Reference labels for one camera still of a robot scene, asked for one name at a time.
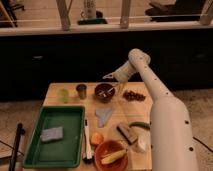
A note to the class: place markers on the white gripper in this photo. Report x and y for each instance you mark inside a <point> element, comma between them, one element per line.
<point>119,75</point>

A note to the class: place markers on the fork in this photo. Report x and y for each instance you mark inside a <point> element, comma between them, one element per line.
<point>105,93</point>

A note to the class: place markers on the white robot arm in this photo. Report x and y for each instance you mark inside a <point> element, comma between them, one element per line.
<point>172,147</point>

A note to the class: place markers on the purple bowl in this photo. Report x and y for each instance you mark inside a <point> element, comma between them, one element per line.
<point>103,87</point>

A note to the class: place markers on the orange bowl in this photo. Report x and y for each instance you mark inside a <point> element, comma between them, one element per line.
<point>108,147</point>

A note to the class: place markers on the bunch of red grapes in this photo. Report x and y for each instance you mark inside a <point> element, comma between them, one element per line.
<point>130,95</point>

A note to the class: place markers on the grey cloth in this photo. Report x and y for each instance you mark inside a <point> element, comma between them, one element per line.
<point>103,115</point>

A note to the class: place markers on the green cucumber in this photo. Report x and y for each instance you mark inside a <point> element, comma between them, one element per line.
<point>140,124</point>

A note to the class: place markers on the green cup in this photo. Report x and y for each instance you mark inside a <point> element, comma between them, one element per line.
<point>63,96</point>

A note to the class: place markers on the orange carrot piece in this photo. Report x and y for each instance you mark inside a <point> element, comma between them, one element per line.
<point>96,139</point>

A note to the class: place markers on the wooden block brush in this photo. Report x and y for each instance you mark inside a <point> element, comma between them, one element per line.
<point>129,135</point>

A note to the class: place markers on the white garlic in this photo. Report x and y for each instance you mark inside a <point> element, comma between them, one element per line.
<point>141,144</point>

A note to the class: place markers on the white bottle on green base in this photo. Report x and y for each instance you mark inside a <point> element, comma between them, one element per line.
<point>90,15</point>

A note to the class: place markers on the grey sponge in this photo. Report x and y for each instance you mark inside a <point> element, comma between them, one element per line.
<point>51,134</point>

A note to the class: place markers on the corn cob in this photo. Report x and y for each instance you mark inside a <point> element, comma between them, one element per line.
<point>112,157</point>

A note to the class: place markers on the green plastic tray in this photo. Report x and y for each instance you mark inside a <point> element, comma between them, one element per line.
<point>63,153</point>

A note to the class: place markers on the black pole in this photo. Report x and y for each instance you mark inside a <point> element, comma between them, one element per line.
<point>19,132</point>

